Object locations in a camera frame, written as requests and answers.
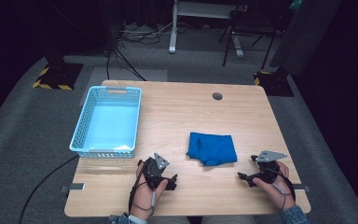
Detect bundle of floor cables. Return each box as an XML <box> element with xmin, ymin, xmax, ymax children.
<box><xmin>117</xmin><ymin>21</ymin><xmax>175</xmax><ymax>47</ymax></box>

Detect person's right hand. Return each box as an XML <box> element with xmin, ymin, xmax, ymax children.
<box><xmin>252</xmin><ymin>160</ymin><xmax>296</xmax><ymax>212</ymax></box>

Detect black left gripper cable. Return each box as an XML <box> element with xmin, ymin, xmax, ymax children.
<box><xmin>128</xmin><ymin>160</ymin><xmax>157</xmax><ymax>217</ymax></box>

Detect person's left hand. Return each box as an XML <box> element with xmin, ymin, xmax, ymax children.
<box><xmin>130</xmin><ymin>161</ymin><xmax>169</xmax><ymax>220</ymax></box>

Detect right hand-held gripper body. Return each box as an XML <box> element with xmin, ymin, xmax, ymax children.
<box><xmin>254</xmin><ymin>150</ymin><xmax>288</xmax><ymax>185</ymax></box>

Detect black floor cable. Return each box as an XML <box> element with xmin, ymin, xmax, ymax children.
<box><xmin>18</xmin><ymin>154</ymin><xmax>80</xmax><ymax>224</ymax></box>

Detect light blue plastic basket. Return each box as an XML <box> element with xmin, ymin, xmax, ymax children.
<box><xmin>69</xmin><ymin>85</ymin><xmax>143</xmax><ymax>159</ymax></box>

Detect white desk frame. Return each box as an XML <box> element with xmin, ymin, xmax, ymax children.
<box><xmin>168</xmin><ymin>0</ymin><xmax>245</xmax><ymax>59</ymax></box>

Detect black stand cables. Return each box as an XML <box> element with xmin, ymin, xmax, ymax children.
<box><xmin>105</xmin><ymin>46</ymin><xmax>147</xmax><ymax>82</ymax></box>

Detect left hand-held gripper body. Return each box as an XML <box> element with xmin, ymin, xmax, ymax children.
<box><xmin>137</xmin><ymin>152</ymin><xmax>171</xmax><ymax>191</ymax></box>

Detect grey metal table bracket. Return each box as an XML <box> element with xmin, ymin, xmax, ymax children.
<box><xmin>292</xmin><ymin>183</ymin><xmax>311</xmax><ymax>192</ymax></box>
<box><xmin>60</xmin><ymin>182</ymin><xmax>86</xmax><ymax>194</ymax></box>

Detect black metal chair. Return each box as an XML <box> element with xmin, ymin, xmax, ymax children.
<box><xmin>218</xmin><ymin>4</ymin><xmax>278</xmax><ymax>70</ymax></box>

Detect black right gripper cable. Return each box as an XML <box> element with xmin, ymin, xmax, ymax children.
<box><xmin>271</xmin><ymin>172</ymin><xmax>296</xmax><ymax>211</ymax></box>

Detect blue t-shirt with white print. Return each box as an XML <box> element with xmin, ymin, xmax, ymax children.
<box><xmin>186</xmin><ymin>132</ymin><xmax>239</xmax><ymax>167</ymax></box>

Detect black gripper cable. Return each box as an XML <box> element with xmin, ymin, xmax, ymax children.
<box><xmin>128</xmin><ymin>160</ymin><xmax>157</xmax><ymax>217</ymax></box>
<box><xmin>271</xmin><ymin>172</ymin><xmax>296</xmax><ymax>211</ymax></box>

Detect black yellow striped stand base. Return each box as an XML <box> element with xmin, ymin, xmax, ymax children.
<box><xmin>254</xmin><ymin>70</ymin><xmax>295</xmax><ymax>98</ymax></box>
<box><xmin>32</xmin><ymin>63</ymin><xmax>84</xmax><ymax>91</ymax></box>

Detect grey upright panel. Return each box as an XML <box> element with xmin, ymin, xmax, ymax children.
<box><xmin>268</xmin><ymin>0</ymin><xmax>343</xmax><ymax>77</ymax></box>

